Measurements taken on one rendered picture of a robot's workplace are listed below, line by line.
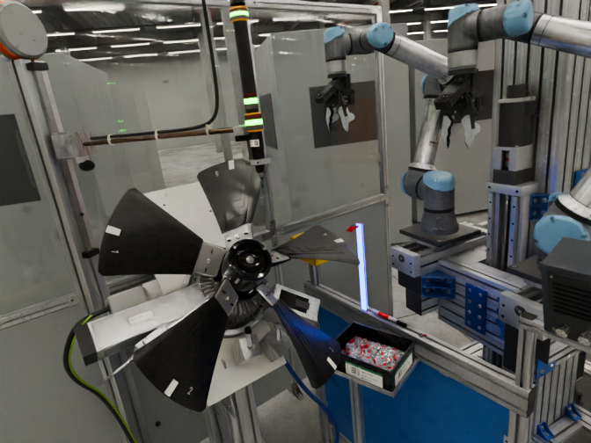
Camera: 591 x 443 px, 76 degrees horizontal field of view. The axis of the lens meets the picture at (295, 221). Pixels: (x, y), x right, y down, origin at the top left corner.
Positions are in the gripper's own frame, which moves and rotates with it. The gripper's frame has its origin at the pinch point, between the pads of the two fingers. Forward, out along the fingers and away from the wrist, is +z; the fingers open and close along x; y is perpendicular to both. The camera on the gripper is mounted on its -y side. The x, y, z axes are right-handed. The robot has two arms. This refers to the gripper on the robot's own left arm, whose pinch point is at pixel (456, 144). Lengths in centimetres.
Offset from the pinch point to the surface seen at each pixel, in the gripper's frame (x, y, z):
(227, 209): 38, -56, 11
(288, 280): 96, -2, 74
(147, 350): 13, -90, 29
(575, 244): -35.3, -13.6, 18.1
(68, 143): 72, -88, -12
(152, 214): 34, -78, 7
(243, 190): 36, -51, 6
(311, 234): 31, -31, 25
